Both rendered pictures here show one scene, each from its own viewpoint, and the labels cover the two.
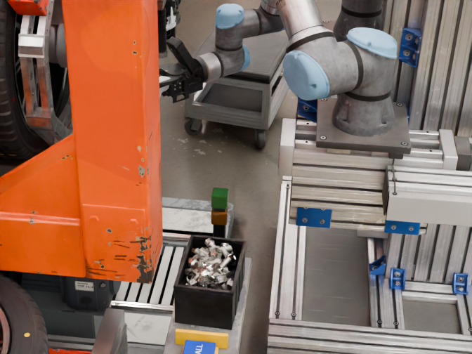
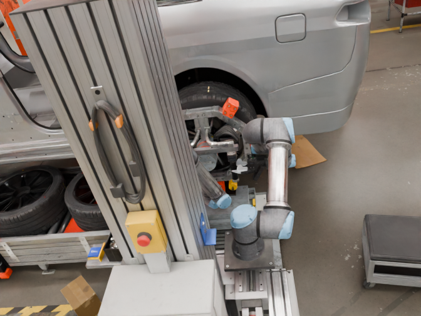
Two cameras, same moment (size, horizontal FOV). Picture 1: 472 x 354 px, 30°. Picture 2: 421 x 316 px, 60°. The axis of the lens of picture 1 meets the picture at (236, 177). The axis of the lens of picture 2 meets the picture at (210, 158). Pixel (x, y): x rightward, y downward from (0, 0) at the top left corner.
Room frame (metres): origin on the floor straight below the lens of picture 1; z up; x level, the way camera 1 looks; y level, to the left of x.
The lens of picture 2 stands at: (2.39, -1.47, 2.16)
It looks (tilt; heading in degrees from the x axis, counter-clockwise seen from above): 36 degrees down; 95
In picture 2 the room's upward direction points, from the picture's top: 12 degrees counter-clockwise
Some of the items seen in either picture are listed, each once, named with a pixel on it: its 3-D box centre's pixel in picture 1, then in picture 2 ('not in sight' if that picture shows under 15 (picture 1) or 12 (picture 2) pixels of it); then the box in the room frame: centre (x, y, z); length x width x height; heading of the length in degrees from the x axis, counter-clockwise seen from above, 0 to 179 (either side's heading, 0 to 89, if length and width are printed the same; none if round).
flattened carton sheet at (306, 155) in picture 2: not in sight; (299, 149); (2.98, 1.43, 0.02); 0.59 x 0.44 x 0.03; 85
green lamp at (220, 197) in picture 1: (220, 198); not in sight; (1.78, 0.04, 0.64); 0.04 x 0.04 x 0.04; 85
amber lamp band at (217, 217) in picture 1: (219, 214); not in sight; (1.78, 0.04, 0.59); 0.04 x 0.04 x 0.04; 85
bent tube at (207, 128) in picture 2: not in sight; (217, 131); (2.29, 0.35, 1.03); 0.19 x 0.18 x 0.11; 85
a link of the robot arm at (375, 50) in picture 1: (367, 59); not in sight; (1.88, -0.30, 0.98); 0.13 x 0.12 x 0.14; 119
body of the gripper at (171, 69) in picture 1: (182, 78); not in sight; (2.11, 0.15, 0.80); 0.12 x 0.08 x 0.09; 130
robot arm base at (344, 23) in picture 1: (359, 21); (247, 240); (2.37, -0.34, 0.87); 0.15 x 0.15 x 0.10
